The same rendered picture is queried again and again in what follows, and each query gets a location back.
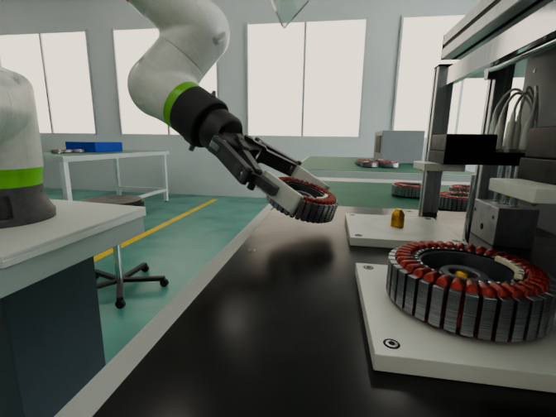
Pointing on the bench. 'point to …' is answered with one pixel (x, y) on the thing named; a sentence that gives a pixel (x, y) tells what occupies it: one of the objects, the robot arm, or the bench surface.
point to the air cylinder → (505, 223)
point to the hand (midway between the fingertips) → (304, 192)
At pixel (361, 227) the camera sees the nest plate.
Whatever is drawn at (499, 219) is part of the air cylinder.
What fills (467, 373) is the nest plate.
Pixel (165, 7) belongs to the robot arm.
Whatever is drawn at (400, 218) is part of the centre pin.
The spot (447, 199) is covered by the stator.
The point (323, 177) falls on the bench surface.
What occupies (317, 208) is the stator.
